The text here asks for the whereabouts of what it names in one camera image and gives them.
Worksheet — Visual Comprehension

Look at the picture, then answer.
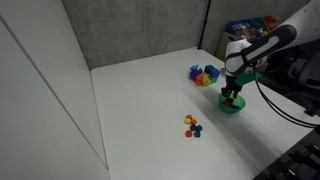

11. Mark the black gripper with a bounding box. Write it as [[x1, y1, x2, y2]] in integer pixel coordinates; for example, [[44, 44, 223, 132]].
[[221, 75, 244, 100]]

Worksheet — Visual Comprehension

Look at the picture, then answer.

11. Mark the green plastic bowl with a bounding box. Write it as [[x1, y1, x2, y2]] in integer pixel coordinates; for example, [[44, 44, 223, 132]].
[[218, 92, 247, 115]]

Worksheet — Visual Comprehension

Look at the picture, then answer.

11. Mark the yellow toy piece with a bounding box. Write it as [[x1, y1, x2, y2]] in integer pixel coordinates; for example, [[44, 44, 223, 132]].
[[202, 74, 212, 88]]

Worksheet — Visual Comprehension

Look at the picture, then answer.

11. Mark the blue toy box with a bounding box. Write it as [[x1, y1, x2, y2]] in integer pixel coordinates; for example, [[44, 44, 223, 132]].
[[204, 64, 221, 80]]

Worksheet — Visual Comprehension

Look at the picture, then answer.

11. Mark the orange toy piece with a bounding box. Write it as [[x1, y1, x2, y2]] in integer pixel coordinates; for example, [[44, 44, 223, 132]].
[[194, 74, 205, 87]]

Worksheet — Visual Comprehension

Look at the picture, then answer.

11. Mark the purple toy piece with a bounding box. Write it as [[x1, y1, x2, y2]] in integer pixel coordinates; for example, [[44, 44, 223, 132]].
[[189, 69, 201, 82]]

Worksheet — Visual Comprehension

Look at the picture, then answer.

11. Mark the wooden toy bin shelf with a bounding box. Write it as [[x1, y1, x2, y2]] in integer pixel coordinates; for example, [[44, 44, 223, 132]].
[[215, 15, 283, 63]]

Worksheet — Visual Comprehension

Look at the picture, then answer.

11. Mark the blue storage bin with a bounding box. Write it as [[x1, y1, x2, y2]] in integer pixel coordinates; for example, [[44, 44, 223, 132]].
[[225, 20, 257, 41]]

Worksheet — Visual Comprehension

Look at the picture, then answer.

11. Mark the black office chair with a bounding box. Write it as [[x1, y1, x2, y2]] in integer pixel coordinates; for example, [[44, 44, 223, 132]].
[[264, 39, 320, 116]]

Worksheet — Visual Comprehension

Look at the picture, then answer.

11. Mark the black vertical pole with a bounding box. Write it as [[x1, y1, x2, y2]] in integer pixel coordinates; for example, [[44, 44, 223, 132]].
[[197, 0, 212, 51]]

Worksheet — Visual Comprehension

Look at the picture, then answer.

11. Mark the green storage bin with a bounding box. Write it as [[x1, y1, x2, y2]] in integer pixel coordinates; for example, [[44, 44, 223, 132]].
[[251, 17, 270, 34]]

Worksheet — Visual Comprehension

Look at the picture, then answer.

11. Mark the red storage bin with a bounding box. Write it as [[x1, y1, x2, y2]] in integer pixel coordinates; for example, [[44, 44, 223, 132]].
[[262, 15, 282, 31]]

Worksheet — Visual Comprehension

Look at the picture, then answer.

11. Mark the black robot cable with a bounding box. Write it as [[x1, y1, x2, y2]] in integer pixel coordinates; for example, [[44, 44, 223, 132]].
[[253, 65, 320, 130]]

